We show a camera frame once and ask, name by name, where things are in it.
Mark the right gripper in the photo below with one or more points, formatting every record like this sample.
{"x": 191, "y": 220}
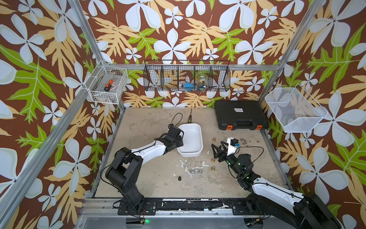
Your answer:
{"x": 220, "y": 152}

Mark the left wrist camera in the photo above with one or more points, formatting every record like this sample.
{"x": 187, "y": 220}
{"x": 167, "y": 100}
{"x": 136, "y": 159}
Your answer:
{"x": 175, "y": 132}

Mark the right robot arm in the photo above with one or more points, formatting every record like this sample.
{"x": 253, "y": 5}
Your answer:
{"x": 301, "y": 211}

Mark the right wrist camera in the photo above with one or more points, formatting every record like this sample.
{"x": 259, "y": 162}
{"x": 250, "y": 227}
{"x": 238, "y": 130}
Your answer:
{"x": 233, "y": 145}

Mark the black wire basket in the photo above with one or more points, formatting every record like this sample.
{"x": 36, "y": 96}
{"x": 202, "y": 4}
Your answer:
{"x": 171, "y": 75}

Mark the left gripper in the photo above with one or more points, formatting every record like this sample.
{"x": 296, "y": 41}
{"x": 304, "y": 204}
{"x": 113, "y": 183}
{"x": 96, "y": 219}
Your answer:
{"x": 180, "y": 143}

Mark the black tool case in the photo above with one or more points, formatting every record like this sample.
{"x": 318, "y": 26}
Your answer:
{"x": 241, "y": 114}

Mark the clear bottle in basket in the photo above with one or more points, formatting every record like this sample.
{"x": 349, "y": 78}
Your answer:
{"x": 202, "y": 80}

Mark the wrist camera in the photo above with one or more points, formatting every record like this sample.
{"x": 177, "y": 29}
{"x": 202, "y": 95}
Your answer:
{"x": 175, "y": 132}
{"x": 233, "y": 145}

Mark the red black screwdriver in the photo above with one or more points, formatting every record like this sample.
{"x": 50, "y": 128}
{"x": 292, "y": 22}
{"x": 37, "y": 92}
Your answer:
{"x": 108, "y": 86}

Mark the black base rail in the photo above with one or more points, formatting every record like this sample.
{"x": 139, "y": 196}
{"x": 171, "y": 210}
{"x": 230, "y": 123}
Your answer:
{"x": 151, "y": 206}

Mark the black yellow screwdriver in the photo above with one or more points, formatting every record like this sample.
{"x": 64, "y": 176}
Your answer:
{"x": 190, "y": 116}

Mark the white plastic storage box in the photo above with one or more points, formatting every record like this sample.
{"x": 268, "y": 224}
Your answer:
{"x": 192, "y": 140}

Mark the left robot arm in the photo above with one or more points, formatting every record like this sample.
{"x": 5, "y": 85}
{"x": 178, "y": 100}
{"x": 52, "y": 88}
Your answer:
{"x": 123, "y": 172}

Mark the white mesh basket right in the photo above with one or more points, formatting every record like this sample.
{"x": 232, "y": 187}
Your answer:
{"x": 295, "y": 109}

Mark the blue object in basket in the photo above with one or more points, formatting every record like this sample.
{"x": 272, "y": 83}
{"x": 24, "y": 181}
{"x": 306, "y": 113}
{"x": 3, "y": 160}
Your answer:
{"x": 188, "y": 87}

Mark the white wire basket left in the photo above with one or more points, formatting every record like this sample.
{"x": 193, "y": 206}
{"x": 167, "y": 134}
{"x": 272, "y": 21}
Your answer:
{"x": 100, "y": 77}

